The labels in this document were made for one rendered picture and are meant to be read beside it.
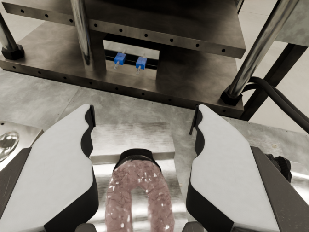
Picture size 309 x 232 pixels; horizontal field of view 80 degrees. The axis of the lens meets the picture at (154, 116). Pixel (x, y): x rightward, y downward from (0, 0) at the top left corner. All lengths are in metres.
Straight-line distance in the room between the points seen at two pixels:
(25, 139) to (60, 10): 0.59
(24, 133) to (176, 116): 0.57
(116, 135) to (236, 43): 0.64
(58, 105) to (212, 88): 0.76
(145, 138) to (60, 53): 0.80
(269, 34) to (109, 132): 0.66
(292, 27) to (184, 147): 0.65
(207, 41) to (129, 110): 0.45
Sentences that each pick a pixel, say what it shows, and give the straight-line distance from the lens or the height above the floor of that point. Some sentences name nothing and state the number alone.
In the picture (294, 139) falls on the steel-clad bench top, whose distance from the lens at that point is 1.02.
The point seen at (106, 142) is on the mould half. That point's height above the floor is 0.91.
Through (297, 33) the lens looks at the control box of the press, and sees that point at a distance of 1.02.
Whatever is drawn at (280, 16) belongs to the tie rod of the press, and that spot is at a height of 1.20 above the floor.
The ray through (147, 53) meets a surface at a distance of 0.93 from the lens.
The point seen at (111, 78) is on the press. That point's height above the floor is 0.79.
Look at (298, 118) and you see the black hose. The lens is 0.95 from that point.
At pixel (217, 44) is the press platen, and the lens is 0.89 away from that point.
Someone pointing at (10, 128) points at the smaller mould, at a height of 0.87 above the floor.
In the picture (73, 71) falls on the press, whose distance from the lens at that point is 1.08.
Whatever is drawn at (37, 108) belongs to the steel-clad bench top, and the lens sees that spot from 0.91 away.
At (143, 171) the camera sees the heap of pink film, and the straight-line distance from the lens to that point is 0.58.
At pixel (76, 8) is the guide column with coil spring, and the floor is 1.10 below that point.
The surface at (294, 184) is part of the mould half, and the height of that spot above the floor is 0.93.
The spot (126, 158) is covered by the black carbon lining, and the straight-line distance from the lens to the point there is 0.62.
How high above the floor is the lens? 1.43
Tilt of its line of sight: 50 degrees down
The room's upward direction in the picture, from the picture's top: 9 degrees clockwise
